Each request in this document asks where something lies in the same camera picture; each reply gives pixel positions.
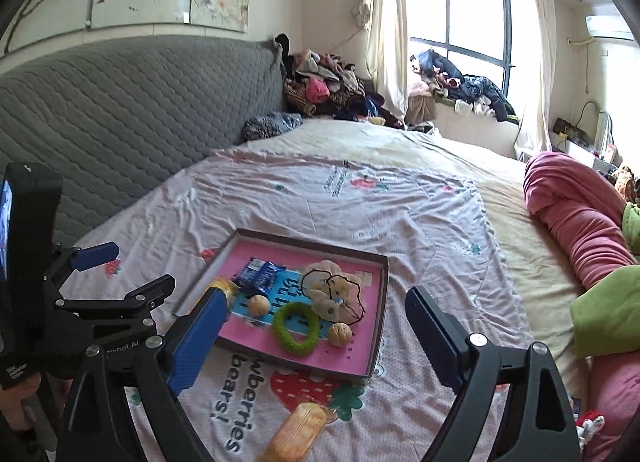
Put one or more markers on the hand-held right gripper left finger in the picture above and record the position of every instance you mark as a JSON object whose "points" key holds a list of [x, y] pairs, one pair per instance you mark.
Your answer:
{"points": [[200, 342]]}

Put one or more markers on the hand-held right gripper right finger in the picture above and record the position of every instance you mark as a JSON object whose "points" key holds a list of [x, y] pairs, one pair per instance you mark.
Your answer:
{"points": [[435, 337]]}

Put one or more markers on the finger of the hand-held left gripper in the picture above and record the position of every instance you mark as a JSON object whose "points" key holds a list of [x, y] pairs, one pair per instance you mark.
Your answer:
{"points": [[140, 297], [95, 254]]}

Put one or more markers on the yellow snack packet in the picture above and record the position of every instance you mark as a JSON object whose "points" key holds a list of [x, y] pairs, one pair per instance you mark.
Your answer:
{"points": [[225, 288]]}

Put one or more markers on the grey shallow cardboard tray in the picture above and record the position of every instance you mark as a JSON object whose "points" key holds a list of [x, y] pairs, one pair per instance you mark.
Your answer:
{"points": [[381, 302]]}

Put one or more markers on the walnut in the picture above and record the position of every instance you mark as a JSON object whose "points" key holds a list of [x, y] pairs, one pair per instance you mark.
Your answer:
{"points": [[340, 334], [259, 305]]}

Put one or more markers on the person's left hand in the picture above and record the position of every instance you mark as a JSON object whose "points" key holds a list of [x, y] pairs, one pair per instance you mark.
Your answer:
{"points": [[17, 404]]}

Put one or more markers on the blue snack packet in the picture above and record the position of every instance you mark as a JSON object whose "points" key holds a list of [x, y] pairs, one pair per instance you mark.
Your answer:
{"points": [[260, 274]]}

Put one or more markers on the pink children's book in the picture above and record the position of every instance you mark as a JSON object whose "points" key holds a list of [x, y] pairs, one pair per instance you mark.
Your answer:
{"points": [[235, 256]]}

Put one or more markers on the tan plush toy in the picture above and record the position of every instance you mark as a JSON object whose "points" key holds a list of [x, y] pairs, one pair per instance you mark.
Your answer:
{"points": [[320, 302]]}

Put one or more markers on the pink strawberry printed bedsheet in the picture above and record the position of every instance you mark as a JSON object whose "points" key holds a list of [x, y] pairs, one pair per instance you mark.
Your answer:
{"points": [[400, 222]]}

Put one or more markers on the orange translucent bottle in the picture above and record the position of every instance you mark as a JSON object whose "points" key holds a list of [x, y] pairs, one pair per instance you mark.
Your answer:
{"points": [[300, 429]]}

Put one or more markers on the grey quilted headboard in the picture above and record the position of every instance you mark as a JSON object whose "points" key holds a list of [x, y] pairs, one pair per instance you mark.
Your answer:
{"points": [[125, 106]]}

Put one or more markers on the beige bed sheet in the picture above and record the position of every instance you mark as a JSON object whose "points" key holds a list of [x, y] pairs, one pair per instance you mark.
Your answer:
{"points": [[510, 202]]}

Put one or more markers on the green pillow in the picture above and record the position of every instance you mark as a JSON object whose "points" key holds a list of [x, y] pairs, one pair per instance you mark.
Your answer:
{"points": [[605, 312]]}

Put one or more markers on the red white printed cloth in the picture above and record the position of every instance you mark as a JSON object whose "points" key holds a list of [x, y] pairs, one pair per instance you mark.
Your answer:
{"points": [[592, 424]]}

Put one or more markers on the pink blanket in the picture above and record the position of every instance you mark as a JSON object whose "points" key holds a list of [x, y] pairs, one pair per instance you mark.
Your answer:
{"points": [[575, 212]]}

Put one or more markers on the dark patterned pillow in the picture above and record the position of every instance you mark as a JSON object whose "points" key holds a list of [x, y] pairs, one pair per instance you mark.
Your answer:
{"points": [[270, 125]]}

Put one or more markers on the tan folded cloth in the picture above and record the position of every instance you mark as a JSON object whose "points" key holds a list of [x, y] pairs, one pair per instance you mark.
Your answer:
{"points": [[420, 109]]}

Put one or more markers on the brown plush toy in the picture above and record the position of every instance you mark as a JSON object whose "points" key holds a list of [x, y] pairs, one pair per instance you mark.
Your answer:
{"points": [[625, 181]]}

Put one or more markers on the clothes heap on windowsill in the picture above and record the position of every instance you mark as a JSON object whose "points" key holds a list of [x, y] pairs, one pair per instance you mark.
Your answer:
{"points": [[470, 89]]}

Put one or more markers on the pile of mixed clothes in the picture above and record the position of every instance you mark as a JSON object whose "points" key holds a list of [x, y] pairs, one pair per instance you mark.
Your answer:
{"points": [[320, 86]]}

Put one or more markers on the cream curtain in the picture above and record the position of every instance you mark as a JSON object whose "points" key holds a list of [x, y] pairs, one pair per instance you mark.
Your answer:
{"points": [[537, 66], [385, 16]]}

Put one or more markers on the window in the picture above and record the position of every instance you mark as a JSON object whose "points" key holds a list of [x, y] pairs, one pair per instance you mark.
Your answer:
{"points": [[475, 16]]}

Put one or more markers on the white air conditioner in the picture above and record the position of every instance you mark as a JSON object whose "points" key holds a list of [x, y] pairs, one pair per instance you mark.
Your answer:
{"points": [[607, 26]]}

